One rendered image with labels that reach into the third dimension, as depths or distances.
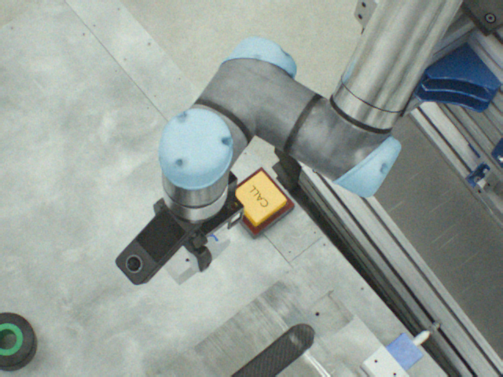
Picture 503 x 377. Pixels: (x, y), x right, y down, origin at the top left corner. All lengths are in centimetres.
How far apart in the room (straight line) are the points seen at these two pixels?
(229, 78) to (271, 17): 153
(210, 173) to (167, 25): 158
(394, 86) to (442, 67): 54
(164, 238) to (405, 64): 37
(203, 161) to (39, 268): 56
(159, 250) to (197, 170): 20
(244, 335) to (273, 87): 44
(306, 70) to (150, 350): 123
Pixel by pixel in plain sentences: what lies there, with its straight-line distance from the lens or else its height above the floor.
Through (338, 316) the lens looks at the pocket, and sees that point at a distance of 148.
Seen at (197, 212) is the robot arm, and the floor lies 118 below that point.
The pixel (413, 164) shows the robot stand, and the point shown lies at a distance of 229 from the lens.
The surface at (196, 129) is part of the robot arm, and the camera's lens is 107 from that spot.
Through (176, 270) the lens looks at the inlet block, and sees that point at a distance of 138.
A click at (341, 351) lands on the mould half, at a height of 89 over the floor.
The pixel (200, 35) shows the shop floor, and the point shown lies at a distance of 261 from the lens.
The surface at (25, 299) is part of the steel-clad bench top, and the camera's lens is 155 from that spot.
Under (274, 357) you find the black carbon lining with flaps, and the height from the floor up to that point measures 88.
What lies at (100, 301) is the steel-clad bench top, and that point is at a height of 80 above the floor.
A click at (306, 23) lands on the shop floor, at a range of 265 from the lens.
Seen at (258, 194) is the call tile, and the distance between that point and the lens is 155.
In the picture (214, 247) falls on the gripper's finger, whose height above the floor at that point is 101.
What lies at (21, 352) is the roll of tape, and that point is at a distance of 150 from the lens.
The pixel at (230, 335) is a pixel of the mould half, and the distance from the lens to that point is 144.
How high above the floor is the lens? 228
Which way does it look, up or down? 69 degrees down
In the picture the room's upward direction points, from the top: 9 degrees clockwise
